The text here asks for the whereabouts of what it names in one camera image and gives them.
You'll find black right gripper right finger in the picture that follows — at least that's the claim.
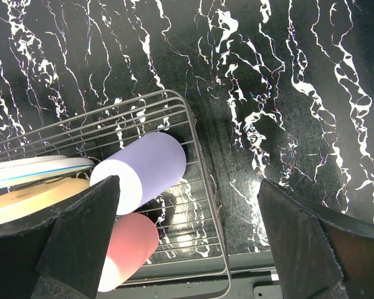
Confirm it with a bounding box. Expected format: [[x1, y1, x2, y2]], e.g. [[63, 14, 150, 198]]
[[258, 179, 374, 298]]

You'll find pink cup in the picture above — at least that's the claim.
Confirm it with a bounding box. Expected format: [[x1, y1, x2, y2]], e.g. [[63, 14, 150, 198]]
[[98, 213, 159, 292]]

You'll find beige speckled plate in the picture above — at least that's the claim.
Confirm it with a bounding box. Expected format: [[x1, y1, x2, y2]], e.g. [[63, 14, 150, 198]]
[[0, 178, 90, 225]]

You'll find lilac cup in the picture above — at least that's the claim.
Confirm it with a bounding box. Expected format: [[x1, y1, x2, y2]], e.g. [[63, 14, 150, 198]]
[[90, 132, 186, 216]]

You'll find white plate with strawberries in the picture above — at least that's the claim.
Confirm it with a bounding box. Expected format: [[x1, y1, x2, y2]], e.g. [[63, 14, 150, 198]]
[[0, 155, 94, 189]]

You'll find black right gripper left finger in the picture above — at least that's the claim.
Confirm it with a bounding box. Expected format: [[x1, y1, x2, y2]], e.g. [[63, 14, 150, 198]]
[[0, 176, 120, 298]]

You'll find grey wire dish rack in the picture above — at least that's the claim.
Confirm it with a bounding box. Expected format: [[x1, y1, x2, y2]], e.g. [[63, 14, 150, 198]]
[[0, 90, 231, 298]]

